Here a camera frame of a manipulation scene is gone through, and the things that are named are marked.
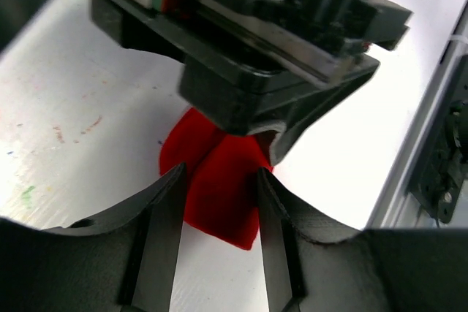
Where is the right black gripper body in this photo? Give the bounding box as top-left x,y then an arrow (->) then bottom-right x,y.
91,0 -> 411,89

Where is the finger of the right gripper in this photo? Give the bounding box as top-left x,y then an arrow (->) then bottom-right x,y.
178,61 -> 285,136
252,66 -> 377,164

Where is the red sock with white print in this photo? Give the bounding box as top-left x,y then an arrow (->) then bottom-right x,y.
159,107 -> 273,250

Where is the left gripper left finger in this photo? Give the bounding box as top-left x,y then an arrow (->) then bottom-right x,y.
1,165 -> 186,311

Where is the aluminium frame rail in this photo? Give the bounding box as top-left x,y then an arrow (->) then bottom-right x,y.
366,7 -> 467,229

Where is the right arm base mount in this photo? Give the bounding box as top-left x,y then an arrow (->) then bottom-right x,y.
409,55 -> 467,224

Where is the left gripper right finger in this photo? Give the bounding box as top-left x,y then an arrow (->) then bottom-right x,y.
257,169 -> 467,311

